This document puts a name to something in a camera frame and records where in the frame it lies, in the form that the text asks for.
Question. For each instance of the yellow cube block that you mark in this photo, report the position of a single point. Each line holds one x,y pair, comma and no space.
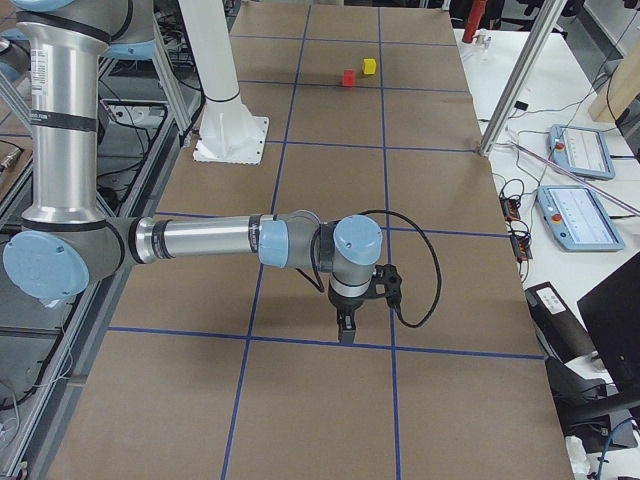
369,67

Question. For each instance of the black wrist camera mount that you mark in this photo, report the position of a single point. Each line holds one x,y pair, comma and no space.
385,283

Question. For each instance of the aluminium frame post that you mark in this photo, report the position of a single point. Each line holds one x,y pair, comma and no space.
541,29

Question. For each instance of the orange circuit board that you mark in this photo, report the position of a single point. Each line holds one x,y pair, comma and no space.
521,247
510,207

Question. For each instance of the far blue teach pendant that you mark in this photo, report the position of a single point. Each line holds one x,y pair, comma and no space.
581,151

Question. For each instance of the white pedestal column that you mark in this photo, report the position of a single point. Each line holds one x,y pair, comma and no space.
228,132

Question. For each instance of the near blue teach pendant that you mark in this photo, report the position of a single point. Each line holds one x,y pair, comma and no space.
577,220

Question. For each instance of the red cube block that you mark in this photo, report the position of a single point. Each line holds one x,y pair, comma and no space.
348,78

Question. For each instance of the blue teach pendant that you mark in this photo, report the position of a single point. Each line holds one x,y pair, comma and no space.
577,220
581,151

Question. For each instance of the black monitor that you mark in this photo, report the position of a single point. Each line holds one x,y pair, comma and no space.
610,312

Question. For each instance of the wooden beam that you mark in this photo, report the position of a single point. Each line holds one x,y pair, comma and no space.
621,88

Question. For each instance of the black box with label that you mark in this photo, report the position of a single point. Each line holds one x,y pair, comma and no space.
560,327

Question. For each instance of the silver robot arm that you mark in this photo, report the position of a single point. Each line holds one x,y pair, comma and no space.
66,243

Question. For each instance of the red cylinder bottle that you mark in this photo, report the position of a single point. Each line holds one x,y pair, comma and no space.
473,20

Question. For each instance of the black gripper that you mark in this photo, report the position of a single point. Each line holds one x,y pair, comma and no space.
344,304

